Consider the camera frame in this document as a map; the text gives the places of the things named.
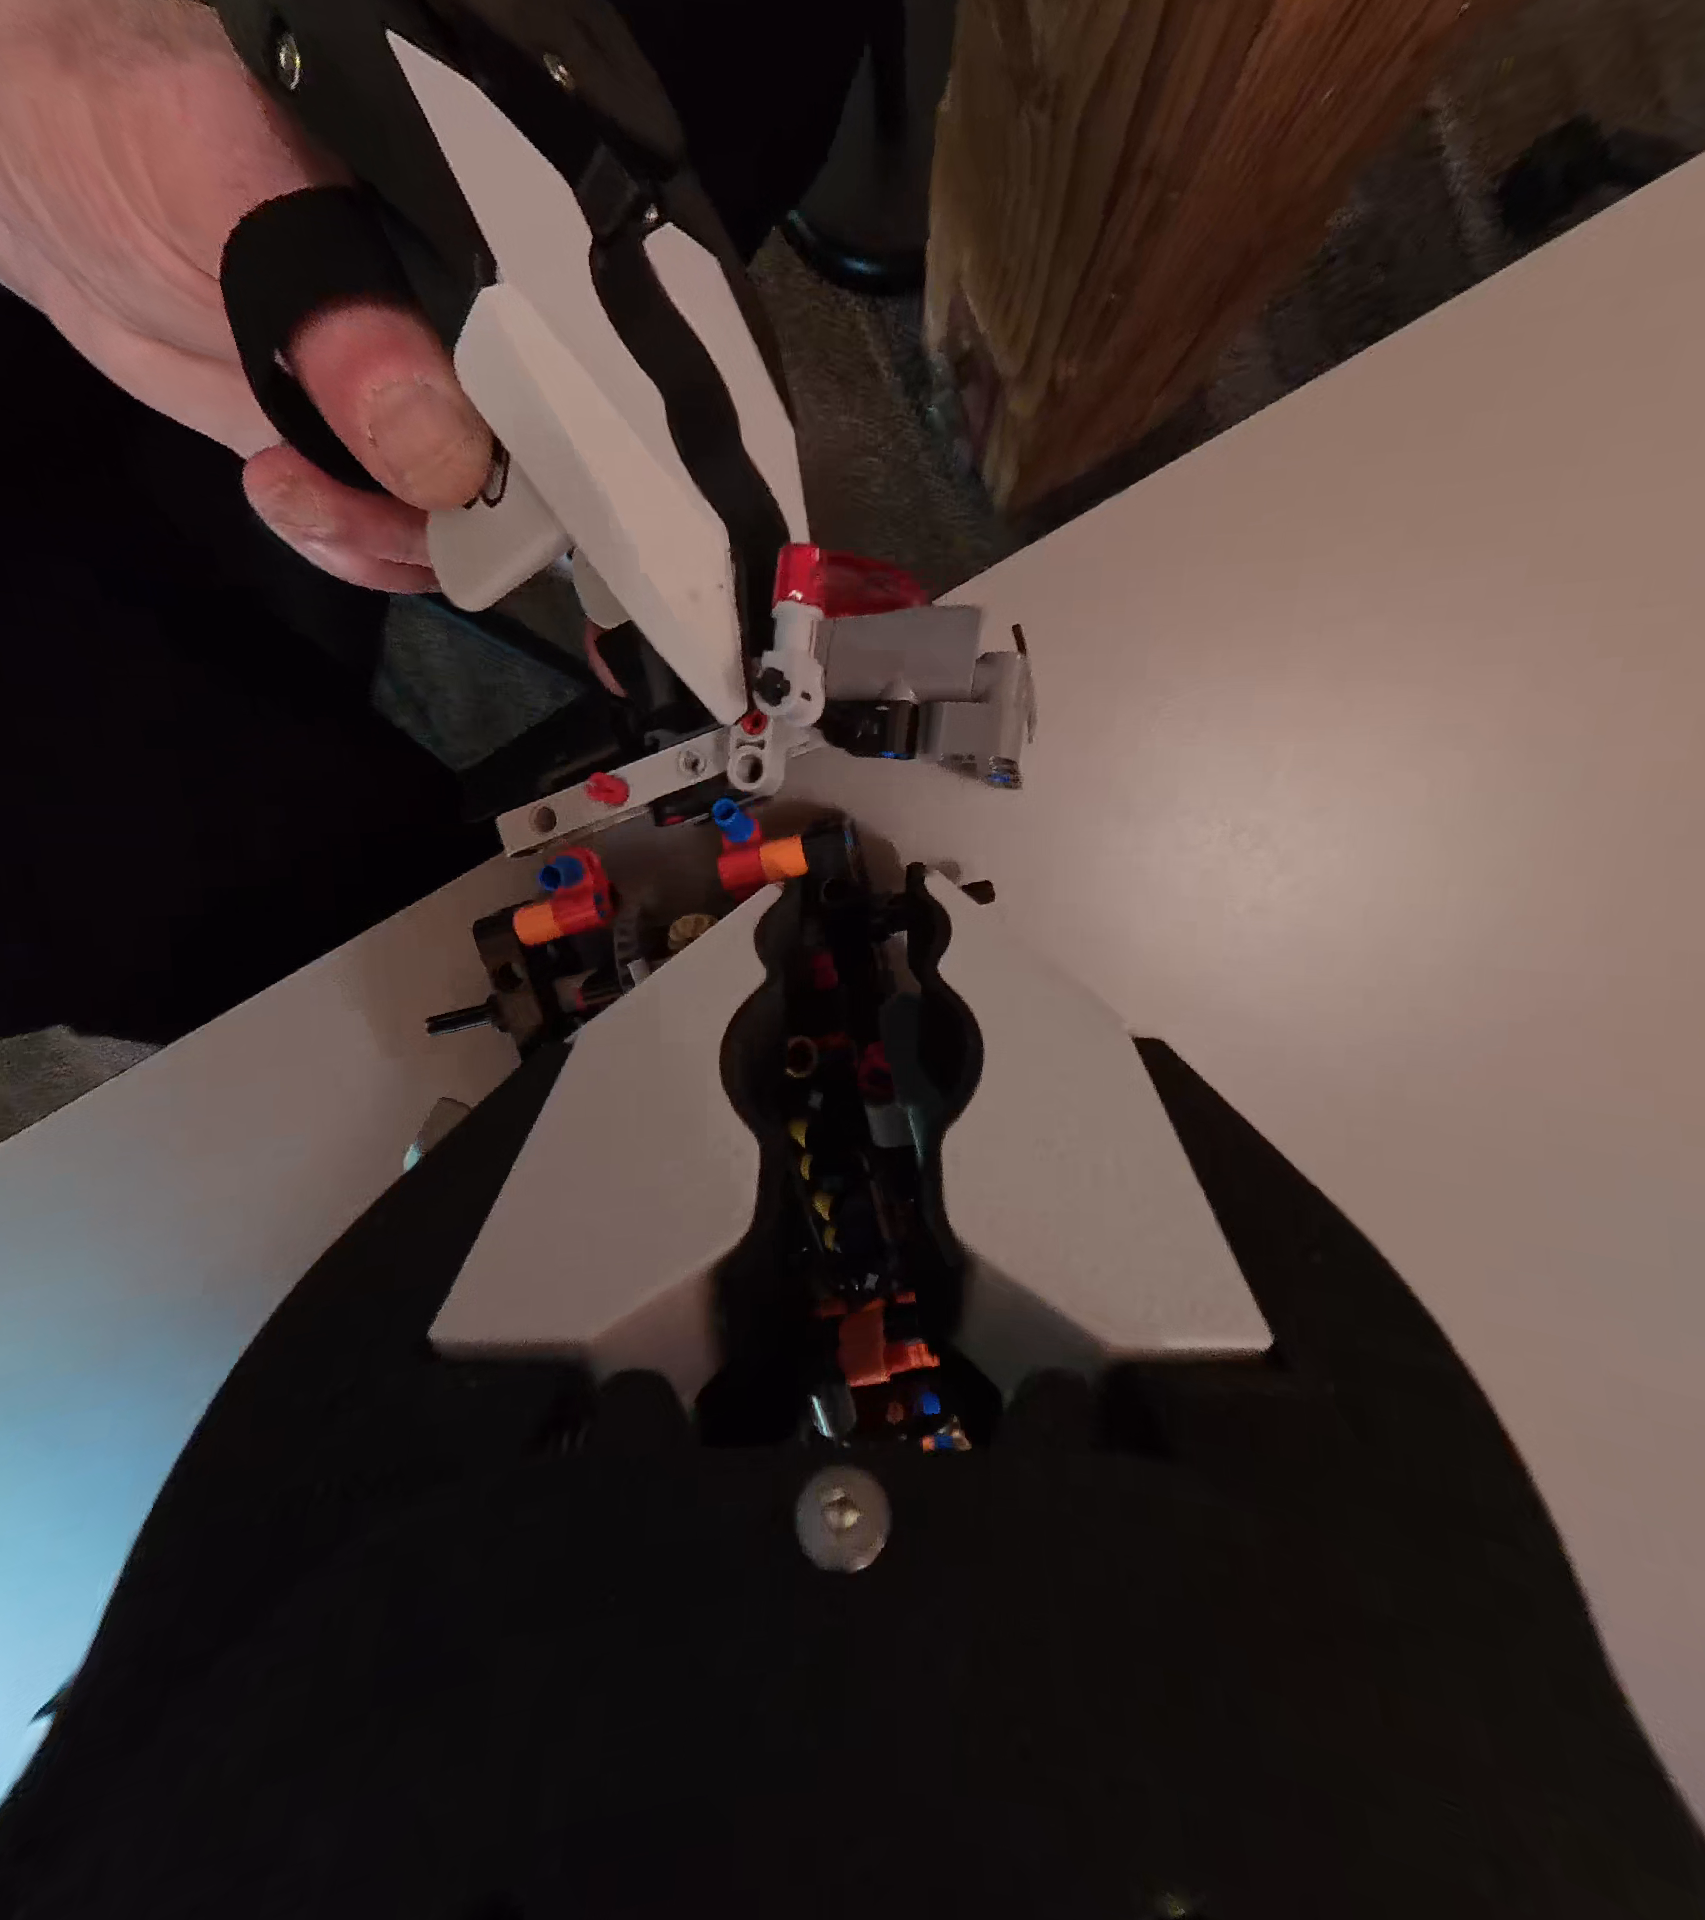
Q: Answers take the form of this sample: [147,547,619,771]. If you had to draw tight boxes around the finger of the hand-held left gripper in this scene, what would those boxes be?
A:
[595,224,816,710]
[385,26,736,726]

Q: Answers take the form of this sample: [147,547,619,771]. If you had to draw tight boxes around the wooden post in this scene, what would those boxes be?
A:
[926,0,1521,516]

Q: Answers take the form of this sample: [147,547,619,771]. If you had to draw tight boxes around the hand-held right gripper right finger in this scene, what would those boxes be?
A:
[918,865,1276,1364]

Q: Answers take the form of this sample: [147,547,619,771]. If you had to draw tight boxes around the grey lego bumper assembly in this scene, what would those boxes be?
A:
[492,539,1046,864]

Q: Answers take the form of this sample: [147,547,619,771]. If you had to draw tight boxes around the black lego chassis assembly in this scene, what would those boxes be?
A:
[421,810,1002,1460]

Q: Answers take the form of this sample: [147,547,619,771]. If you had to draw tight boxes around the person's left hand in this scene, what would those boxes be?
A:
[0,0,501,593]

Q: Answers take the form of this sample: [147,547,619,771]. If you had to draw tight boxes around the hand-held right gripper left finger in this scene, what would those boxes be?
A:
[427,884,787,1364]

